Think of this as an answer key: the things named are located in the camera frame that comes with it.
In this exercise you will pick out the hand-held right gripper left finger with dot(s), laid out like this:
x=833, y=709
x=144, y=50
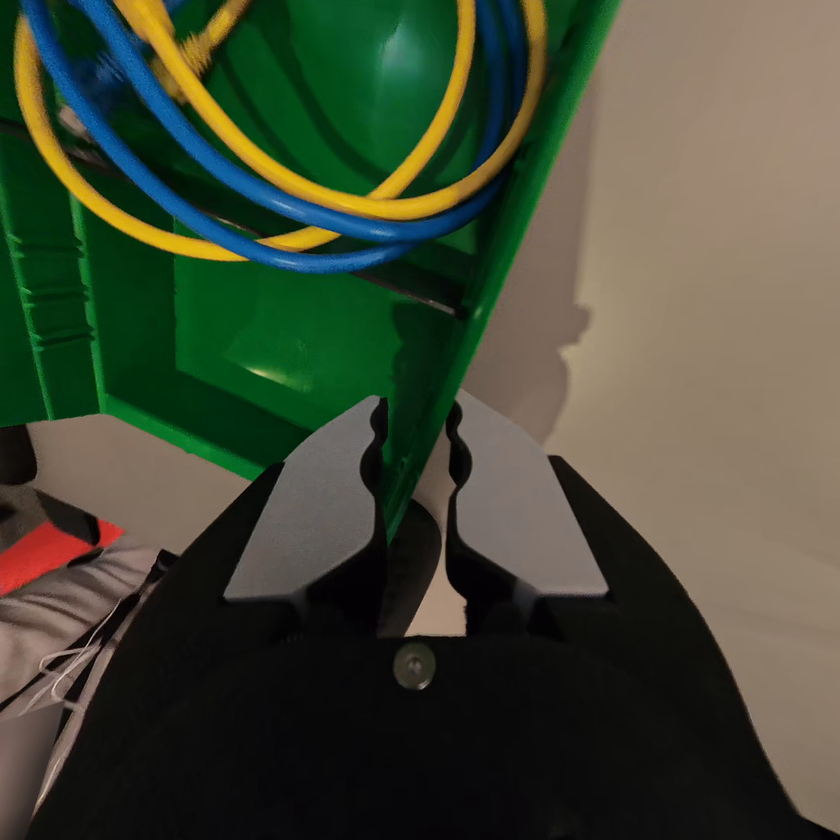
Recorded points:
x=308, y=525

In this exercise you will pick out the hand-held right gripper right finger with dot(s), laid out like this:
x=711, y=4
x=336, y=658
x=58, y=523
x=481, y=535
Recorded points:
x=525, y=525

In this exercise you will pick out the green plastic bin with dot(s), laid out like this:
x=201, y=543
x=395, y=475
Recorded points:
x=295, y=341

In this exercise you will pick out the red and black object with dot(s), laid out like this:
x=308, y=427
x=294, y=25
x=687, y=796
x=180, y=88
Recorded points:
x=39, y=558

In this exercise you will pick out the person's grey clothing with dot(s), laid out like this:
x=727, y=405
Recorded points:
x=52, y=617

